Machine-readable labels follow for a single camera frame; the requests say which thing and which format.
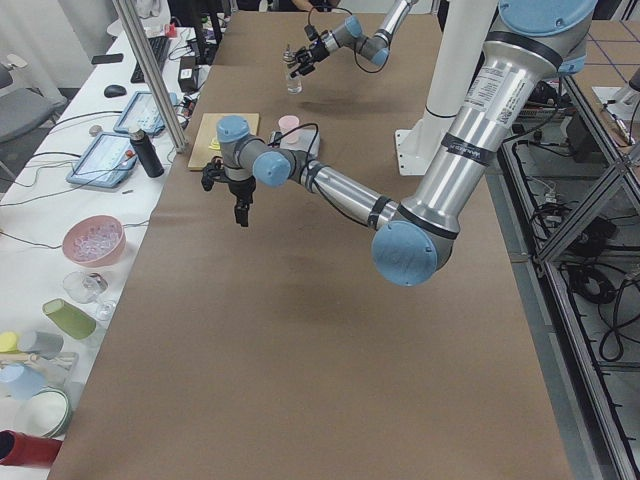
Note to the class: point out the silver kitchen scale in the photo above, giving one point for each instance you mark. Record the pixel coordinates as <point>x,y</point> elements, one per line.
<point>308,141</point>

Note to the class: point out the aluminium frame post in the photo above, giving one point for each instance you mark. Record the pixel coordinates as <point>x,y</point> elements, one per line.
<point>144,56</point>

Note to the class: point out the black phone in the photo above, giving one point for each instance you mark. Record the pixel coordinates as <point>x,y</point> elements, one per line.
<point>107,59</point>

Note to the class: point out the wine glass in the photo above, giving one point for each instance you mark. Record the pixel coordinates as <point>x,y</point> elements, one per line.
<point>88,288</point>

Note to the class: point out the black thermos bottle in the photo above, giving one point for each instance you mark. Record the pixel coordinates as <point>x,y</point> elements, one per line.
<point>145,151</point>

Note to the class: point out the far blue teach pendant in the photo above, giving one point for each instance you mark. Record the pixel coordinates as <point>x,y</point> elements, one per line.
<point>141,110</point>

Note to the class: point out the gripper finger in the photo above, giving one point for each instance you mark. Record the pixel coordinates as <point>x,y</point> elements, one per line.
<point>239,212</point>
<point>302,53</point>
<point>245,214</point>
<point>306,66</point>

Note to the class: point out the yellow plastic cup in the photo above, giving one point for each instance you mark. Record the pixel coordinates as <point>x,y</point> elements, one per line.
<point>9,342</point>

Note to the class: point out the pink plastic cup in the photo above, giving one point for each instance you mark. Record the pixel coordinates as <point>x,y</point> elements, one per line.
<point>288,126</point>

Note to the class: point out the wooden cutting board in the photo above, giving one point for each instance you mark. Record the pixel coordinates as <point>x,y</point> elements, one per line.
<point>201,154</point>

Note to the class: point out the pink bowl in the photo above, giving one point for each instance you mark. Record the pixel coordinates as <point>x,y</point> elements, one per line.
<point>96,241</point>

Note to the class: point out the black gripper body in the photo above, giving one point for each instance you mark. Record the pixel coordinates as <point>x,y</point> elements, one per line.
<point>313,50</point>
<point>242,189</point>

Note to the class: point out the clear glass sauce bottle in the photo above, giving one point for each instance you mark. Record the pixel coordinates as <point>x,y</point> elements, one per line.
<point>293,80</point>

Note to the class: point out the grey plastic cup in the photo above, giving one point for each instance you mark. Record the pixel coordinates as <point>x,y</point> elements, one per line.
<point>47,345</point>

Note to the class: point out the blue teach pendant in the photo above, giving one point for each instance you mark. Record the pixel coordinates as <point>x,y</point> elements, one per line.
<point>106,163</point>
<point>141,110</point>

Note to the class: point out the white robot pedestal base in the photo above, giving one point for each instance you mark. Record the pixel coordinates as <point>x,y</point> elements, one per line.
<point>465,29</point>

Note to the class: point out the green plastic cup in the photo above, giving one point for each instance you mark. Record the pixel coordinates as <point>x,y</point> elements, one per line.
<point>70,319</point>

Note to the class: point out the light blue cup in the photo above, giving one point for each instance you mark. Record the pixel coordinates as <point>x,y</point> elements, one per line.
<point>22,381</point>

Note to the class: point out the black computer mouse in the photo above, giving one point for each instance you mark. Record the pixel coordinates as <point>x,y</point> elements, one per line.
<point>114,90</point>

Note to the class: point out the white green-rimmed bowl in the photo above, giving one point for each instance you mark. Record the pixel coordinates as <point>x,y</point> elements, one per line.
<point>47,414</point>

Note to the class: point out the near blue teach pendant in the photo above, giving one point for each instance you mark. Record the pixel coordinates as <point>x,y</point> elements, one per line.
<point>106,163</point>

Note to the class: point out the red cylinder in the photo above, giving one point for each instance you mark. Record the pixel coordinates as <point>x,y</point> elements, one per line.
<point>19,449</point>

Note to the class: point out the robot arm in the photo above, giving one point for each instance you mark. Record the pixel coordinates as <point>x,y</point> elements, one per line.
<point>492,55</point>
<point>371,53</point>

